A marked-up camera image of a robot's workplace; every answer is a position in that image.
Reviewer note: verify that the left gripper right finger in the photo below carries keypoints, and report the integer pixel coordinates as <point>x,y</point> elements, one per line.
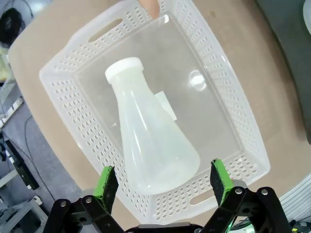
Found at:
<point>222,184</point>

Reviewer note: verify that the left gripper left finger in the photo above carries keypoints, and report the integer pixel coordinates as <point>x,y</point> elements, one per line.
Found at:
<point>107,189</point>

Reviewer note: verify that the person's right hand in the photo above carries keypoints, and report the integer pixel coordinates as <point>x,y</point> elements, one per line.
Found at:
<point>150,7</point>

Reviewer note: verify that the translucent conical flask white cap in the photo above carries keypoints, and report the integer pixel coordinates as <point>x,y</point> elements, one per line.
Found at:
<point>150,136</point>

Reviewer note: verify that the black power strip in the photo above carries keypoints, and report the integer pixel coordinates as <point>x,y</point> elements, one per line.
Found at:
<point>22,165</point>

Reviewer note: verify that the white perforated basket with sticker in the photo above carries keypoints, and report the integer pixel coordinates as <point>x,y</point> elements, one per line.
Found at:
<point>73,102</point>

